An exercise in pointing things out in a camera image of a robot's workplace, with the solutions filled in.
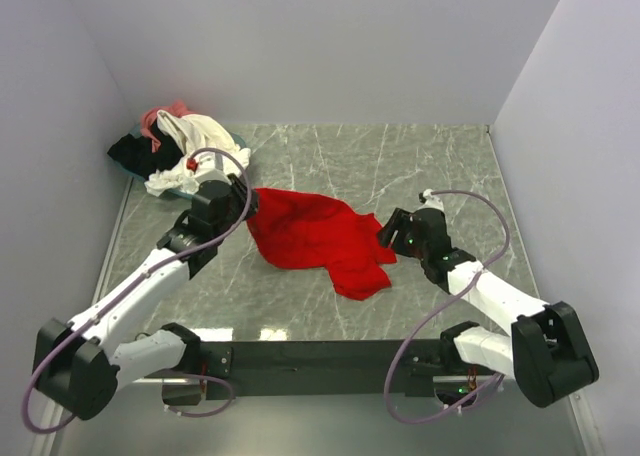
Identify white t shirt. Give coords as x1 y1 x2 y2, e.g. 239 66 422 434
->
156 110 251 169

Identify pink t shirt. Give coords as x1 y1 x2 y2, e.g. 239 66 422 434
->
139 101 192 140

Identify aluminium frame rail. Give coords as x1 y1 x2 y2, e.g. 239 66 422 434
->
30 381 604 455

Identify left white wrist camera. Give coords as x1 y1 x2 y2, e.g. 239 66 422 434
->
185 156 226 184

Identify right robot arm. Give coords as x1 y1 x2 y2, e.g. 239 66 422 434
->
377 207 600 408

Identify red t shirt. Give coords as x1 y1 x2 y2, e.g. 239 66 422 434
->
247 188 397 301

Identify black t shirt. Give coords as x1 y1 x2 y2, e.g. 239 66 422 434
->
107 122 184 180

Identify black base crossbar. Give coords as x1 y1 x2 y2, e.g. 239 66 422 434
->
201 340 453 397

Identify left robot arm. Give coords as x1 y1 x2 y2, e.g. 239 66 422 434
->
29 175 258 420

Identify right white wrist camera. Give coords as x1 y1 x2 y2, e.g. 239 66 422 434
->
418 189 444 212

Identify teal laundry basket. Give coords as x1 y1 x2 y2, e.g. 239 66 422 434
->
111 125 240 200

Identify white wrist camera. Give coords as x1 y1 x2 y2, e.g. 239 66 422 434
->
418 189 444 212
185 156 226 184

